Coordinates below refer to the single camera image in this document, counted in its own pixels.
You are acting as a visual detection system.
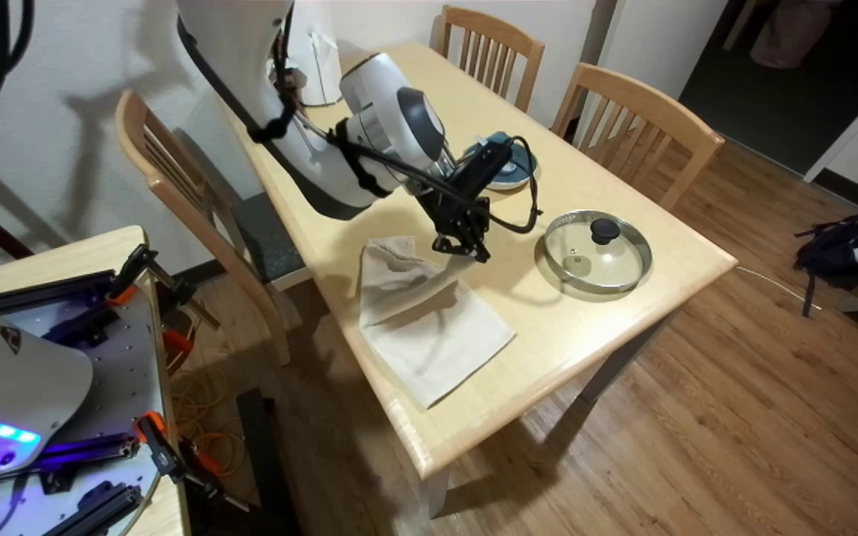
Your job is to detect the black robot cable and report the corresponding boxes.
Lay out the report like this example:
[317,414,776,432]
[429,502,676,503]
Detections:
[0,0,549,238]

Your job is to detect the glass pot lid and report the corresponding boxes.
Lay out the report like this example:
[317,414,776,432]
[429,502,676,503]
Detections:
[533,210,655,302]

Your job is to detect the black bar clamp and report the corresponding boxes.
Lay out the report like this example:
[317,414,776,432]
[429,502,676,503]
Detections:
[0,243,161,319]

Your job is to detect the red handled clamp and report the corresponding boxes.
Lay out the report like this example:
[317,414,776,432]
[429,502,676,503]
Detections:
[152,275,226,380]

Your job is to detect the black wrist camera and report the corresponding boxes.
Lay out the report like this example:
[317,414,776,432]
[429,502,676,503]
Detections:
[444,138,518,204]

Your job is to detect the wooden slat-back dining chair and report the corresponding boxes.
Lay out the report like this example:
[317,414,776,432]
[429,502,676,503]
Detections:
[433,3,549,118]
[551,61,730,213]

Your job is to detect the white ribbed towel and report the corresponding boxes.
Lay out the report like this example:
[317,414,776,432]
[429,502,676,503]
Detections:
[351,232,518,411]

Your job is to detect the black bag with white label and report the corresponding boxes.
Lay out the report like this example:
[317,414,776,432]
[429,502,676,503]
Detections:
[794,195,858,319]

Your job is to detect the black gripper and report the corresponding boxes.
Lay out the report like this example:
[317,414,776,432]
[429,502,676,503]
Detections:
[417,183,494,265]

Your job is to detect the wooden chair with grey seat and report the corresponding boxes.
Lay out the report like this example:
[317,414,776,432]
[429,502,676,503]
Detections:
[114,88,318,368]

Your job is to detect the orange and black clamp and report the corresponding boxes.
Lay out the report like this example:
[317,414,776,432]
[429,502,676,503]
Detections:
[132,409,257,517]

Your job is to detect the black stand leg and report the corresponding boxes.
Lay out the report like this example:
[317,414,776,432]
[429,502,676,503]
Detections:
[234,387,302,536]

